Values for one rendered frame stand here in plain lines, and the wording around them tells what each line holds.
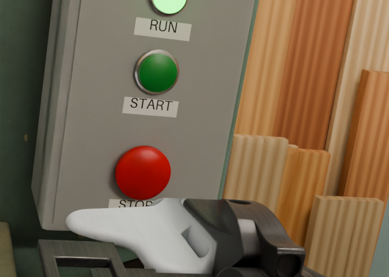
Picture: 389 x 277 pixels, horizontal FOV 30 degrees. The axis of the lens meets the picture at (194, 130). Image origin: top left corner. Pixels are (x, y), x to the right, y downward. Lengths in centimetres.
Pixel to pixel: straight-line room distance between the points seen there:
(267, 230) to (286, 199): 162
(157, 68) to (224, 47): 4
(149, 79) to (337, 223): 151
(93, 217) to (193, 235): 4
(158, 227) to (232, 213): 5
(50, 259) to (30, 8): 24
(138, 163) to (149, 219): 10
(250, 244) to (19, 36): 24
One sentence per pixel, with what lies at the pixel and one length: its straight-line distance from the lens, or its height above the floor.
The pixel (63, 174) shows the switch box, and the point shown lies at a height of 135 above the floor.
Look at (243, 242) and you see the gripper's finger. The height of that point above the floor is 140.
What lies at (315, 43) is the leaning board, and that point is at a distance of 193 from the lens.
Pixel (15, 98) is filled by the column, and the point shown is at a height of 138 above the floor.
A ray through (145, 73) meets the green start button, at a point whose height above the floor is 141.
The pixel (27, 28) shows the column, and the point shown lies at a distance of 43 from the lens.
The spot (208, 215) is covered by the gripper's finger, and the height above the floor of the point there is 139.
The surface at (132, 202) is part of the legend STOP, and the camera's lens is 40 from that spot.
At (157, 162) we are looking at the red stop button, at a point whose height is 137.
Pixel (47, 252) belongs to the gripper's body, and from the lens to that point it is 21.
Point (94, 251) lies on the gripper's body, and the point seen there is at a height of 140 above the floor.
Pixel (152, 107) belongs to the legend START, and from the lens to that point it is 39.
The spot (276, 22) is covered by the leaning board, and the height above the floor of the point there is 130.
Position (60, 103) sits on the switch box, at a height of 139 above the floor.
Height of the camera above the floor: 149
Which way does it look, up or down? 15 degrees down
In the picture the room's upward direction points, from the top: 10 degrees clockwise
